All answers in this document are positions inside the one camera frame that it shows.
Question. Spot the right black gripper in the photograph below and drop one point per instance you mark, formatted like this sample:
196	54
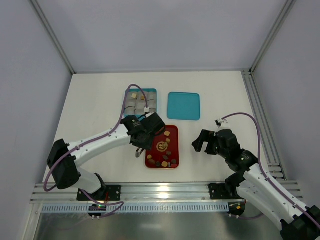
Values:
210	142

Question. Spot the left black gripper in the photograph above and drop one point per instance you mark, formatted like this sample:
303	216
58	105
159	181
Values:
141	148

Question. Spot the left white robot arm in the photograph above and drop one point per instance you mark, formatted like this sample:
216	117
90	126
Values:
65	160

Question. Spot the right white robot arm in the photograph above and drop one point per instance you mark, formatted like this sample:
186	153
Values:
294	219

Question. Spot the brown bar chocolate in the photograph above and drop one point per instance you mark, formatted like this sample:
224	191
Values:
151	162

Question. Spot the caramel square chocolate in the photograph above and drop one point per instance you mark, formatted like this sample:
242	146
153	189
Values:
164	164

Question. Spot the light square chocolate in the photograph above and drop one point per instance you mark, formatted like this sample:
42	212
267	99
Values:
167	133

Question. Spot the red rectangular tray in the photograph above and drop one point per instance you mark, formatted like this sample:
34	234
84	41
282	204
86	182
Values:
160	148

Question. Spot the teal tin lid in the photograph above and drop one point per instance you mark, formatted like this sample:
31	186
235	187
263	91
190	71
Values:
184	106

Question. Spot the teal tin box with cups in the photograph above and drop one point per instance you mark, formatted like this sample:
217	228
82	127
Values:
138	107

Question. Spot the aluminium rail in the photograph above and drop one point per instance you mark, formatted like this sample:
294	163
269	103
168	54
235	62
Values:
130	192

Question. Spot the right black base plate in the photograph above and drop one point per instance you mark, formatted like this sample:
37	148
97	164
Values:
220	191

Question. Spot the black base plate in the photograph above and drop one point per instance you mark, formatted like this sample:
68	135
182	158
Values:
220	191
109	193

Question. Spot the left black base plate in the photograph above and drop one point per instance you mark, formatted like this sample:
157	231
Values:
109	193

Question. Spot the slotted cable duct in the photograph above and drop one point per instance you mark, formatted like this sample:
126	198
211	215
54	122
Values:
147	207

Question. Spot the right frame rail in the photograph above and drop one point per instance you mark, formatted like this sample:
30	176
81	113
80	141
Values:
267	140

